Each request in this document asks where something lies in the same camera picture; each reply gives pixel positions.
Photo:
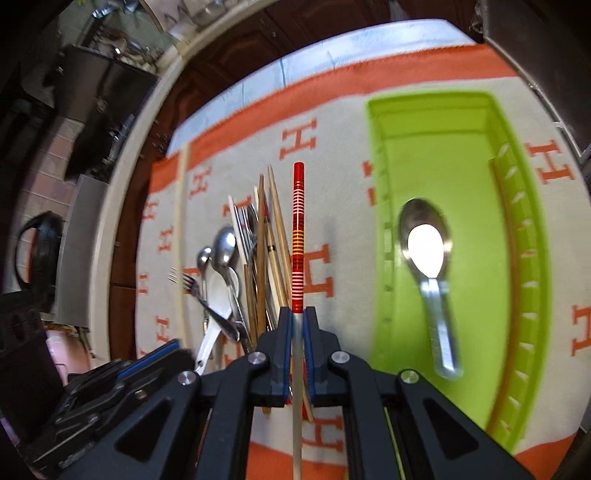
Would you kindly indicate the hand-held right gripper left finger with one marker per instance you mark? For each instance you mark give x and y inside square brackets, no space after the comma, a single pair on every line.
[288,355]

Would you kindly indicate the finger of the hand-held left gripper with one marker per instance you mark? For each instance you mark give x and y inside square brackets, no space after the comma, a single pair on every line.
[99,376]
[159,353]

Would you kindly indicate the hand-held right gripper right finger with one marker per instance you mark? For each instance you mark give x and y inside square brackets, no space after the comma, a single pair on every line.
[308,360]

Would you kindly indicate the metal fork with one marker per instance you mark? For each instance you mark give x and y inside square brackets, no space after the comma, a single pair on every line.
[191,286]

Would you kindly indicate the brown wooden chopstick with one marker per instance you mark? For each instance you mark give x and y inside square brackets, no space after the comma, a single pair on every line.
[279,230]
[261,258]

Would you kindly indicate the red striped white chopstick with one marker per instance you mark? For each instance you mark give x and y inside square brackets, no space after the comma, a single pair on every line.
[298,230]

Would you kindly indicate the metal chopstick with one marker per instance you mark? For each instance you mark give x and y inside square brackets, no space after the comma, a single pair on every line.
[247,233]
[239,221]

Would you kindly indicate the green plastic tray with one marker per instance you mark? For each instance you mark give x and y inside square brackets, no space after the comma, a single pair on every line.
[438,161]

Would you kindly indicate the white ceramic spoon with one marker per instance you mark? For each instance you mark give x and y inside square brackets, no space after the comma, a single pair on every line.
[213,332]

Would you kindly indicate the small metal spoon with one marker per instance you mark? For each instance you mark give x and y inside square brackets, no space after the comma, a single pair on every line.
[204,258]

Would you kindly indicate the grey metal panel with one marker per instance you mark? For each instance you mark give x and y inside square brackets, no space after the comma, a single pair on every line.
[78,258]

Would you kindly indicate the orange beige printed blanket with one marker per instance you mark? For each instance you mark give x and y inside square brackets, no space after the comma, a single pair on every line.
[332,138]

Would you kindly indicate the black appliance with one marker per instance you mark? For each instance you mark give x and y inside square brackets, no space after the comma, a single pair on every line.
[106,110]

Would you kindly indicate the pile of kitchenware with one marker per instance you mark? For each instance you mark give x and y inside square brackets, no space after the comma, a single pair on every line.
[129,32]

